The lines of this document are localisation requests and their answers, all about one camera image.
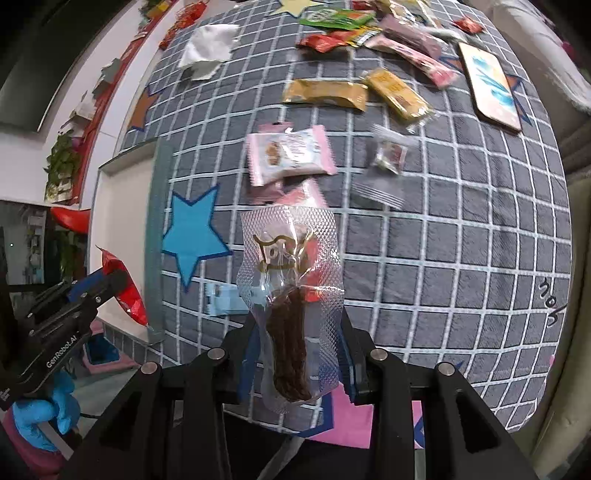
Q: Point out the small red candy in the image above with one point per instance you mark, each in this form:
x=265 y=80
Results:
x=468 y=24

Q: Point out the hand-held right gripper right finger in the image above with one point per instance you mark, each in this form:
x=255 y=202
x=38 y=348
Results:
x=356 y=369

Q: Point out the person's left hand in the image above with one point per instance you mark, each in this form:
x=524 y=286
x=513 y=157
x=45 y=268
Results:
x=44 y=410

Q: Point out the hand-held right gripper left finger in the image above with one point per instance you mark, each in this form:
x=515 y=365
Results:
x=231 y=360

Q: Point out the pink storage box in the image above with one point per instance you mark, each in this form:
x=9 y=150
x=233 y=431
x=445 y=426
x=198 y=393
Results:
x=99 y=364

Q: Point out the clear jerky packet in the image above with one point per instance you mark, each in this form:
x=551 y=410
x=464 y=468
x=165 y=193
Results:
x=286 y=332

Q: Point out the bright red snack packet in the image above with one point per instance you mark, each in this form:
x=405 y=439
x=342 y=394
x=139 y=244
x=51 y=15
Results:
x=127 y=295

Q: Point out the pink white snack packet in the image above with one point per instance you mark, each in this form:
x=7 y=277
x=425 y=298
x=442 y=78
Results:
x=286 y=154

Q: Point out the red candy packet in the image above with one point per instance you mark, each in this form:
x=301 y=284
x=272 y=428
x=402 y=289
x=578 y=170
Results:
x=323 y=41

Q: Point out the gold snack packet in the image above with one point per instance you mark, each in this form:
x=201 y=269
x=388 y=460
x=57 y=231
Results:
x=323 y=92

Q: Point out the light blue snack packet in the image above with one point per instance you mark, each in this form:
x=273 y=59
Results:
x=226 y=299

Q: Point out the beige sofa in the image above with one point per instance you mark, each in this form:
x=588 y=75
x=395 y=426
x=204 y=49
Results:
x=568 y=415

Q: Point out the person's left forearm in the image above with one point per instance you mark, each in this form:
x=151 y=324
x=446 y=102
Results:
x=23 y=443

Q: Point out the light pink bar packet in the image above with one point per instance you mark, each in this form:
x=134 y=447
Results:
x=425 y=62

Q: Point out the red plastic stool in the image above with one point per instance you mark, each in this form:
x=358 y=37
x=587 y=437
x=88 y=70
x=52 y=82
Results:
x=69 y=219

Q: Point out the clear white wrapper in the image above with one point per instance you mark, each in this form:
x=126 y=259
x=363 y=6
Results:
x=381 y=191

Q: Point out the small clear candy packet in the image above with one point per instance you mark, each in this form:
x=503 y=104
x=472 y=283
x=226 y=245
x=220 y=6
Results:
x=390 y=154

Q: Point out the grey checked star blanket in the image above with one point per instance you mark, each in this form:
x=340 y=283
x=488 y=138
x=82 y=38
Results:
x=461 y=230

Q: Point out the yellow rice cracker packet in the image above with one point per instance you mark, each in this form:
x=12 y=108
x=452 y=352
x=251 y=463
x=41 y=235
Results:
x=399 y=94

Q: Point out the yellow green snack packet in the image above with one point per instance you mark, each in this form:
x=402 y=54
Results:
x=364 y=34

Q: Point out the dark pink bar packet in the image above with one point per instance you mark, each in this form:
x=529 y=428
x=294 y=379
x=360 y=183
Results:
x=408 y=30

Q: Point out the green potted plant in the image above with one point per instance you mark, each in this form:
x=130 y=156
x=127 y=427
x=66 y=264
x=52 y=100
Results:
x=60 y=161

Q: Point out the plain pink snack packet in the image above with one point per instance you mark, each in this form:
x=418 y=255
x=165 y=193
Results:
x=300 y=196

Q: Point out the white tissue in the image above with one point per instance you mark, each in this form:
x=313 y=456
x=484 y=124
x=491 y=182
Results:
x=207 y=46

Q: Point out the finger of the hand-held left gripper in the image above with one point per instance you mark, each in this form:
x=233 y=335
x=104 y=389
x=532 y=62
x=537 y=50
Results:
x=92 y=280
x=108 y=287

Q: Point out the smartphone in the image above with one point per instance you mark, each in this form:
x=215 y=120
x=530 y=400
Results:
x=489 y=83

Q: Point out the white cardboard box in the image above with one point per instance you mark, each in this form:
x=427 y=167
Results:
x=124 y=207

